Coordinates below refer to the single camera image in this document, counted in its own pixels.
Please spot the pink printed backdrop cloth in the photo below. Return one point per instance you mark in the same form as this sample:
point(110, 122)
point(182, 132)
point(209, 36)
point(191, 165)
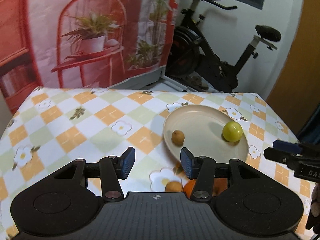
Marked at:
point(82, 43)

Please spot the checkered floral tablecloth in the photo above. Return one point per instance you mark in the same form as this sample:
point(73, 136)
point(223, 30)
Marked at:
point(53, 127)

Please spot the gloved right hand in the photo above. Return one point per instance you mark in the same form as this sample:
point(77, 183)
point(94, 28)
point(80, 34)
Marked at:
point(313, 217)

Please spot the small brown longan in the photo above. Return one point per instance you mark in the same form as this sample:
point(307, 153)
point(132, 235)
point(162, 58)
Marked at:
point(173, 186)
point(177, 138)

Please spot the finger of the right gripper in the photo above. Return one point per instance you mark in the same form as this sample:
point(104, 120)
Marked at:
point(286, 146)
point(285, 156)

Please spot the wooden door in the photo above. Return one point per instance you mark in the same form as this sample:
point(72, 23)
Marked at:
point(295, 95)

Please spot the orange tangerine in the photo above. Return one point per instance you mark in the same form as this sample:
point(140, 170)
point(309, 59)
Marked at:
point(188, 187)
point(220, 185)

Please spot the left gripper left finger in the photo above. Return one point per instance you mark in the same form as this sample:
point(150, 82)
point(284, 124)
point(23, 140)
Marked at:
point(112, 170)

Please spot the small green apple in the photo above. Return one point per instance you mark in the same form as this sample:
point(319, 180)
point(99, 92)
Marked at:
point(232, 131)

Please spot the beige round plate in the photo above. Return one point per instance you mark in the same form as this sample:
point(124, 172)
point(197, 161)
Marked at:
point(202, 128)

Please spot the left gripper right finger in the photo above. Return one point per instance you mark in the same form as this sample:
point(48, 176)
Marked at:
point(202, 169)

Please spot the black exercise bike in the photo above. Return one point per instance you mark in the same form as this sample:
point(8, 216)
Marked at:
point(201, 54)

